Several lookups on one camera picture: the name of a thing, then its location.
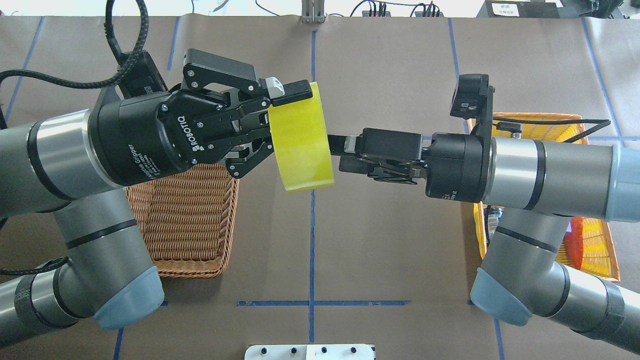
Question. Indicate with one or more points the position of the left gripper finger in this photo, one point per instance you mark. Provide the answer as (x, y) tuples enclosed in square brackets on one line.
[(247, 144), (201, 69)]

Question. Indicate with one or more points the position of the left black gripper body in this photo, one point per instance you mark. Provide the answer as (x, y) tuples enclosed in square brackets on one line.
[(145, 137)]

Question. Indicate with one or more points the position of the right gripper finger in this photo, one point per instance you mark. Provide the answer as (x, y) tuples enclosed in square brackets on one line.
[(378, 144), (383, 171)]

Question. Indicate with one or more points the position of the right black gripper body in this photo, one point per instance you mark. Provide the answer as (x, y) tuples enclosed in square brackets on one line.
[(456, 167)]

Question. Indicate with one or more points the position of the yellow tape roll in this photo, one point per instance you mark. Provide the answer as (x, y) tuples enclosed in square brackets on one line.
[(301, 143)]

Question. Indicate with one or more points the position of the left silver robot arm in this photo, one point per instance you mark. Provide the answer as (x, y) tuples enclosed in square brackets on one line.
[(77, 166)]

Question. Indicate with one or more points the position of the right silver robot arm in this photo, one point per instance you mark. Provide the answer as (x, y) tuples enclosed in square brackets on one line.
[(540, 185)]

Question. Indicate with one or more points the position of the brown wicker basket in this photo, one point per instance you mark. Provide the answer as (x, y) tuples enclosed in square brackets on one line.
[(187, 221)]

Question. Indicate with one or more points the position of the yellow plastic woven basket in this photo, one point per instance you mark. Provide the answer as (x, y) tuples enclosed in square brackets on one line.
[(599, 257)]

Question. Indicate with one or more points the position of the small black labelled can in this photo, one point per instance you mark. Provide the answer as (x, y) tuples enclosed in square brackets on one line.
[(493, 214)]

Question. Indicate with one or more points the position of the orange toy carrot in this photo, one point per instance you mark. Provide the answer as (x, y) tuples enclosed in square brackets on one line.
[(574, 242)]

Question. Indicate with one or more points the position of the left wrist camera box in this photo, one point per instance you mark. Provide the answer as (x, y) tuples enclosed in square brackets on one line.
[(143, 79)]

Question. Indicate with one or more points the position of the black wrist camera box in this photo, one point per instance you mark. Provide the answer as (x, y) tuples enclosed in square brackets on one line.
[(473, 98)]

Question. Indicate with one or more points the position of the aluminium frame post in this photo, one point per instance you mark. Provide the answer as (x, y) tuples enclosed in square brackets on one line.
[(313, 11)]

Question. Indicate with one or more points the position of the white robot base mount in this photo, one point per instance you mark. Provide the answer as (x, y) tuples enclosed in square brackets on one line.
[(340, 351)]

